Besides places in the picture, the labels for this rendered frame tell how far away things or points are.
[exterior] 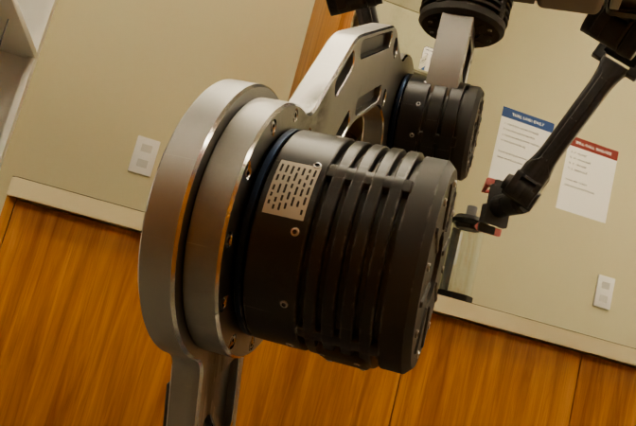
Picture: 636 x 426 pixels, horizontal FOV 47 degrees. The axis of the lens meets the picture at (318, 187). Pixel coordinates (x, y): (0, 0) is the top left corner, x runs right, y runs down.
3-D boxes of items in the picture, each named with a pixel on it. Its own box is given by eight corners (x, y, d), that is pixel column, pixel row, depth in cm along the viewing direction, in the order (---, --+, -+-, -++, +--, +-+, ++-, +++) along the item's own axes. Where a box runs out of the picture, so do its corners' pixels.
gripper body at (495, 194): (510, 190, 187) (526, 187, 180) (503, 229, 185) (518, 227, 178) (487, 184, 185) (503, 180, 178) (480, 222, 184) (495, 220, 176)
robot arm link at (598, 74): (610, 26, 160) (655, 52, 157) (609, 32, 165) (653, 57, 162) (494, 186, 169) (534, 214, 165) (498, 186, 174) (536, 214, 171)
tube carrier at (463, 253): (427, 294, 198) (444, 218, 202) (464, 304, 199) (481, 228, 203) (438, 294, 187) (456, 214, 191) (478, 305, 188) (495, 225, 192)
